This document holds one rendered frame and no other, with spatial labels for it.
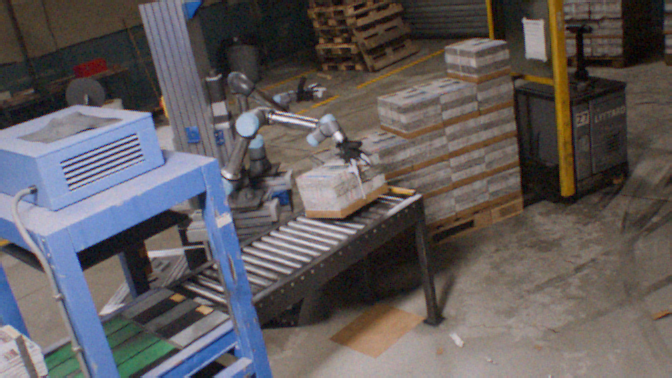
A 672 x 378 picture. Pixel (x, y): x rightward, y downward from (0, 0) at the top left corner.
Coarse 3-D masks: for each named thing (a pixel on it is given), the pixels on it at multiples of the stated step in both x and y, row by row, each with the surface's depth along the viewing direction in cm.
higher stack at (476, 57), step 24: (456, 48) 484; (480, 48) 468; (504, 48) 473; (456, 72) 492; (480, 72) 470; (480, 96) 475; (504, 96) 484; (480, 120) 482; (504, 120) 489; (504, 144) 495; (504, 192) 506; (504, 216) 512
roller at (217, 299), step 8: (184, 280) 333; (184, 288) 330; (192, 288) 326; (200, 288) 323; (200, 296) 321; (208, 296) 316; (216, 296) 313; (224, 296) 312; (216, 304) 313; (224, 304) 308
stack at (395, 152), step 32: (448, 128) 472; (320, 160) 458; (384, 160) 457; (416, 160) 467; (448, 160) 480; (480, 160) 490; (416, 192) 475; (448, 192) 485; (480, 192) 496; (448, 224) 492; (480, 224) 504
